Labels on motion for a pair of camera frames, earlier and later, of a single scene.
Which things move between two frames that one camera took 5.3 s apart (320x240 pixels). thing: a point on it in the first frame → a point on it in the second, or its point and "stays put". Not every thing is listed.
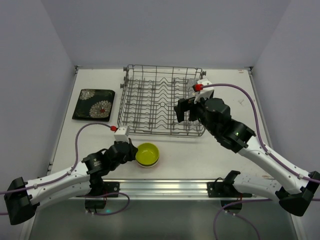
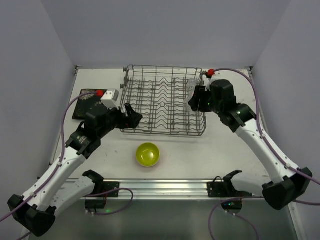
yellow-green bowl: (147, 154) stays put
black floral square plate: (94, 104) stays put
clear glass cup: (194, 124) → (190, 91)
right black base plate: (216, 189) stays put
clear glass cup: (191, 82) stays put
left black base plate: (112, 187) stays put
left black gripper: (130, 151) → (124, 117)
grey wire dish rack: (149, 94) stays put
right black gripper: (186, 110) → (200, 98)
